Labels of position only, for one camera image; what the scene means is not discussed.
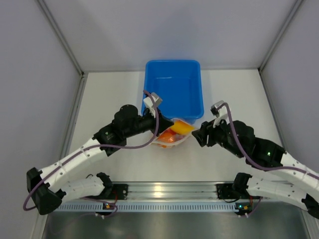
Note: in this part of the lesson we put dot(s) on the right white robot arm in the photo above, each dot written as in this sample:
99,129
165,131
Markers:
302,189

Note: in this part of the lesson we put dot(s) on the aluminium corner post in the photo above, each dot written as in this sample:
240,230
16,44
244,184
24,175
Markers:
59,34
282,30

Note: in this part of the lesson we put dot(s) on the orange fake fruit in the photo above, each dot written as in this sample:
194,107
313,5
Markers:
167,137

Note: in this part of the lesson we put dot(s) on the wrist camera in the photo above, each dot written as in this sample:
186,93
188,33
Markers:
151,102
221,111

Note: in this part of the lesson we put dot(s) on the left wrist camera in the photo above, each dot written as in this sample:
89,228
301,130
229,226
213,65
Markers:
151,102

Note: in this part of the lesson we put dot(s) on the yellow fake fruit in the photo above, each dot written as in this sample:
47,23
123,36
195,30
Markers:
181,127

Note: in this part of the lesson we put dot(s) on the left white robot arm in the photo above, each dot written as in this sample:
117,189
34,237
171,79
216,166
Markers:
54,185

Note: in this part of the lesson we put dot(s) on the clear zip top bag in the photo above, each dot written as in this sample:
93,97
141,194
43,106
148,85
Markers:
179,138

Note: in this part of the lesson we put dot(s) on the blue plastic bin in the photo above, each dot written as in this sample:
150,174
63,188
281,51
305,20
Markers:
178,83

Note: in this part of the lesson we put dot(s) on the left aluminium corner post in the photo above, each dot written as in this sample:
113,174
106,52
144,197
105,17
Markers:
59,34

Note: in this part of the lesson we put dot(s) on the right aluminium corner post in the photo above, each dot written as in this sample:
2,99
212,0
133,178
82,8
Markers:
282,30

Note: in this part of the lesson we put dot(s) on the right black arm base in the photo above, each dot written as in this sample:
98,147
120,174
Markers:
226,192

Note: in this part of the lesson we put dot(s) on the aluminium rail frame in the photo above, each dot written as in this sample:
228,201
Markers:
174,190

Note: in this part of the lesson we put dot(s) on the slotted cable duct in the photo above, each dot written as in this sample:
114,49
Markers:
153,207

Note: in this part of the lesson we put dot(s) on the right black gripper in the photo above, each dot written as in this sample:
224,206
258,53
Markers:
202,135

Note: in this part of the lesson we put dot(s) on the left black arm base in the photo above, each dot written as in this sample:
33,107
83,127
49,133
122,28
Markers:
116,192

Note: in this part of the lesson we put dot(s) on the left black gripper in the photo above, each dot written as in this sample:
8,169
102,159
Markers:
165,124

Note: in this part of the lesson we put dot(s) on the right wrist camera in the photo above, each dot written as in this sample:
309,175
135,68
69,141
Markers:
221,111

